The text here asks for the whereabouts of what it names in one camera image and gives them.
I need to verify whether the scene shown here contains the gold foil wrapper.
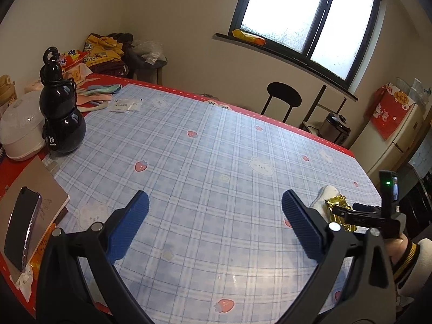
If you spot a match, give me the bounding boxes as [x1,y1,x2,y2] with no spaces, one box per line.
[324,195,357,232]

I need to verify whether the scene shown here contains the right hand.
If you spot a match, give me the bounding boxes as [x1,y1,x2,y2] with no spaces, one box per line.
[384,234,409,265]

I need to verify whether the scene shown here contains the cream two-door refrigerator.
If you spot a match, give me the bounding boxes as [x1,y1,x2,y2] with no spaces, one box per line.
[351,102,423,186]

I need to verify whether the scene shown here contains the black electric pressure cooker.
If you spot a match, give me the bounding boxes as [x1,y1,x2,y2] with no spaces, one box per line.
[318,113,351,146]

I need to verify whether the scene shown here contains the black smartphone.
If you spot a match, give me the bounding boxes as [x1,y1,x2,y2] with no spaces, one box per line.
[4,187,42,271]

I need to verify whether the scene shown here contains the brown notebook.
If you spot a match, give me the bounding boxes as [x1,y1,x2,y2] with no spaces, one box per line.
[1,157,70,258]

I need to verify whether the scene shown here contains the red fridge cover cloth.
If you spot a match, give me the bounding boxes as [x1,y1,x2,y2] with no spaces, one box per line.
[369,83,414,140]

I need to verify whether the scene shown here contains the black gourd-shaped bottle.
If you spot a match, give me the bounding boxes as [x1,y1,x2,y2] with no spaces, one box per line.
[39,47,86,155]

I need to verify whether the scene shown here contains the white paper packets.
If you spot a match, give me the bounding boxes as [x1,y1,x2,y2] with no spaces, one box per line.
[108,99,143,113]

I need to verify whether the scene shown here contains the black round stool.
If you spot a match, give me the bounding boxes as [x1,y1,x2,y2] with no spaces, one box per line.
[261,82,302,123]

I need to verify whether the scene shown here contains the white rice cooker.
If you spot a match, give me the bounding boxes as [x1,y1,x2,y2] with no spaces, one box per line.
[1,91,45,161]

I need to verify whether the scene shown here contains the yellow clothes pile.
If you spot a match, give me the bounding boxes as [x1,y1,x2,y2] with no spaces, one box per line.
[83,33,133,77]

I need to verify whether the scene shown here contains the yellow orange snack bag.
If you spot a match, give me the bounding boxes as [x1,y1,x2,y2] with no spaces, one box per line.
[231,29,266,46]

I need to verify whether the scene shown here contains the black framed window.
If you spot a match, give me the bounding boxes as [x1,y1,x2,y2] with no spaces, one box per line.
[215,0,382,97]

